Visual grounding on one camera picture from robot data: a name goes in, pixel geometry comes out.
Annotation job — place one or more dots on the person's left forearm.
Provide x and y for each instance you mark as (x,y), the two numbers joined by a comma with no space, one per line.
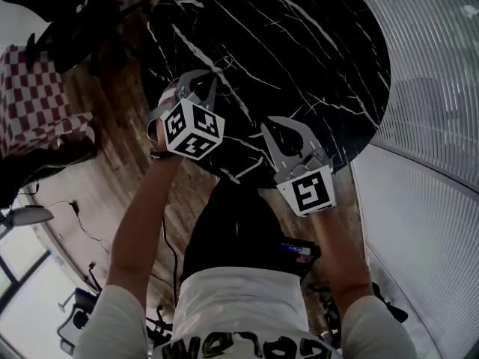
(144,215)

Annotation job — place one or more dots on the person's right forearm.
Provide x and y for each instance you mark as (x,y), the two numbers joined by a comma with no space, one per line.
(342,253)

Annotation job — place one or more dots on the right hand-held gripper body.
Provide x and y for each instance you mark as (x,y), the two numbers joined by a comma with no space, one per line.
(310,191)

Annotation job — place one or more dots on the white printed t-shirt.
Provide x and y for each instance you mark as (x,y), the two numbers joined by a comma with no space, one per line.
(239,312)

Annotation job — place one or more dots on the red white checkered cloth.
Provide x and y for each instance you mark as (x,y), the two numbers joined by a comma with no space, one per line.
(33,99)

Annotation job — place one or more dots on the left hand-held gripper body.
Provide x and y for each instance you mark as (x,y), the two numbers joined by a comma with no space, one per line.
(192,129)

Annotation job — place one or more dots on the black office chair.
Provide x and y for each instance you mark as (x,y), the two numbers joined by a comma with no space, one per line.
(67,24)

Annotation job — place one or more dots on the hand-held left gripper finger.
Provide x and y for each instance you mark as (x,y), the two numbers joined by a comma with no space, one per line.
(184,80)
(211,95)

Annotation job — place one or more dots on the black trousers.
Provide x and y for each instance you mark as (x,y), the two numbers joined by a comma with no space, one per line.
(235,223)

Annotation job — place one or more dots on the grey mesh office chair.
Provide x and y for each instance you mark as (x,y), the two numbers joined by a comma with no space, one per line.
(76,320)

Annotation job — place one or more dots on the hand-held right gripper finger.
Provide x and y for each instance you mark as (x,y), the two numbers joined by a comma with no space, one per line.
(272,146)
(305,135)

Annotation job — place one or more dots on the grey lamp head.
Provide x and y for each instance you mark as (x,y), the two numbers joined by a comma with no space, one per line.
(28,215)

